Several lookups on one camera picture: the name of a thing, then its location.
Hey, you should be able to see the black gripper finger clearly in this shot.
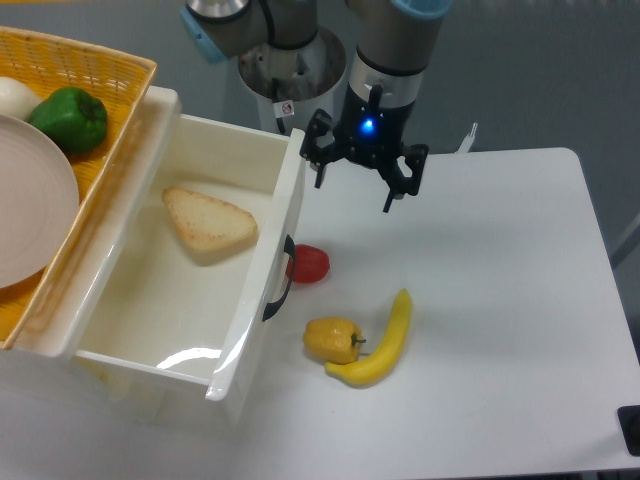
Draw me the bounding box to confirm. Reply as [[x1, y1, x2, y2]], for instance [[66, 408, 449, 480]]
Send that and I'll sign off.
[[300, 109, 345, 188], [378, 144, 429, 212]]

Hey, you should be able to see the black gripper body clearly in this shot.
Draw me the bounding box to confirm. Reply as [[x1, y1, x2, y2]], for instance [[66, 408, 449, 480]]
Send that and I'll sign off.
[[333, 87, 414, 169]]

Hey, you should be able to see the triangle toasted bread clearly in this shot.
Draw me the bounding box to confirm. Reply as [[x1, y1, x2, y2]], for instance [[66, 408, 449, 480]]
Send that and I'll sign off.
[[161, 187, 259, 265]]

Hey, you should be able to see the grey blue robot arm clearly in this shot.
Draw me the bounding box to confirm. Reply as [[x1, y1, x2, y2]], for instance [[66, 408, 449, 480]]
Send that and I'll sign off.
[[180, 1, 451, 201]]

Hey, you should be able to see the white upper drawer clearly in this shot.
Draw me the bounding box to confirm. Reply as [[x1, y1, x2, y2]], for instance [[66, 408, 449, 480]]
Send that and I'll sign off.
[[63, 113, 307, 403]]

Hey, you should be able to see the white drawer cabinet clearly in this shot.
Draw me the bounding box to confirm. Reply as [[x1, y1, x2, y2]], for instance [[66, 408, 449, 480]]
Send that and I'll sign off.
[[1, 87, 304, 431]]

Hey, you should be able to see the red bell pepper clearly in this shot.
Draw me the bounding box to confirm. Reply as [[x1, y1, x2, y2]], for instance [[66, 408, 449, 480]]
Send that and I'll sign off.
[[286, 244, 330, 284]]

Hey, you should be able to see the yellow bell pepper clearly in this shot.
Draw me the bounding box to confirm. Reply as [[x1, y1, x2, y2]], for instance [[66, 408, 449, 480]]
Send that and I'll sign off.
[[302, 317, 366, 365]]

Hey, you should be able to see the yellow banana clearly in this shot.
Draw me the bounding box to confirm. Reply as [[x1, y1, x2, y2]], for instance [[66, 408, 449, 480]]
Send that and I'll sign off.
[[325, 289, 413, 387]]

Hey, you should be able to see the yellow woven basket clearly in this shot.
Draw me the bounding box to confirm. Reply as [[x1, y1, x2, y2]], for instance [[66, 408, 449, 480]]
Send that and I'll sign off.
[[1, 27, 156, 350]]

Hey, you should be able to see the green bell pepper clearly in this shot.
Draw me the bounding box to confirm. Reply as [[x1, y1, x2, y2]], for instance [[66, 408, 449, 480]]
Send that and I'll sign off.
[[27, 87, 108, 154]]

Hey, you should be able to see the pink round plate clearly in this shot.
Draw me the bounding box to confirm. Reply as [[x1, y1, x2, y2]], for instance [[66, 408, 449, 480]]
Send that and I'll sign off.
[[1, 116, 79, 287]]

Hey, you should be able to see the white onion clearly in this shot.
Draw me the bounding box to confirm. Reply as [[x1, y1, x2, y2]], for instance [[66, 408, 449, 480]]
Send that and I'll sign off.
[[0, 77, 42, 121]]

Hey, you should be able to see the black corner object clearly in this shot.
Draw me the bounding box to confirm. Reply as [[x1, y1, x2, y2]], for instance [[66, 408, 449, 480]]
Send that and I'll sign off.
[[617, 405, 640, 457]]

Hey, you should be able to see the black drawer handle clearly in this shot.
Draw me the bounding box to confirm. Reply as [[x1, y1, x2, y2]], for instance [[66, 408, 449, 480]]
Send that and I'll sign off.
[[262, 234, 297, 322]]

